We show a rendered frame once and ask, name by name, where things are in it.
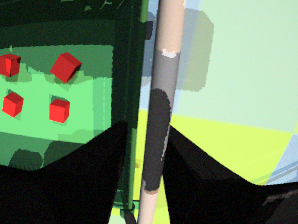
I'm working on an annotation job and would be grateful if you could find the small red block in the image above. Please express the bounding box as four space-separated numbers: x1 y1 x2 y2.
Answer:
0 53 21 77
3 92 24 117
51 52 81 83
49 99 71 124

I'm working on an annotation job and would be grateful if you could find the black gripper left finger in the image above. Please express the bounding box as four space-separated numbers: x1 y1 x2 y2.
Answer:
0 121 128 224

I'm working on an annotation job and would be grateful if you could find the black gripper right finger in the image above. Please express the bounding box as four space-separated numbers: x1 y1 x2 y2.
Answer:
162 127 298 224

